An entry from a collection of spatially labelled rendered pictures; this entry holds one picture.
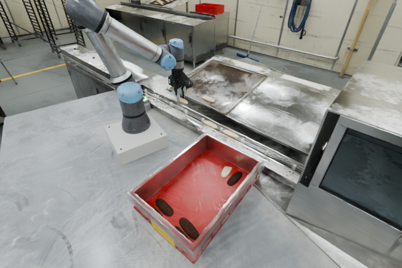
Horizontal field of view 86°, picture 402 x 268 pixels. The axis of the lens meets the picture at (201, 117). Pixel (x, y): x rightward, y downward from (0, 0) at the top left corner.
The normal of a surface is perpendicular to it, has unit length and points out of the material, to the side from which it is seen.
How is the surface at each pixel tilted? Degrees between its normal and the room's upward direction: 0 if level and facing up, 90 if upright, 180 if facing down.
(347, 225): 90
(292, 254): 0
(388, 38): 90
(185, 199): 0
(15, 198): 0
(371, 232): 91
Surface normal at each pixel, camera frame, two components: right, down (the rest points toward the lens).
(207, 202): 0.01, -0.83
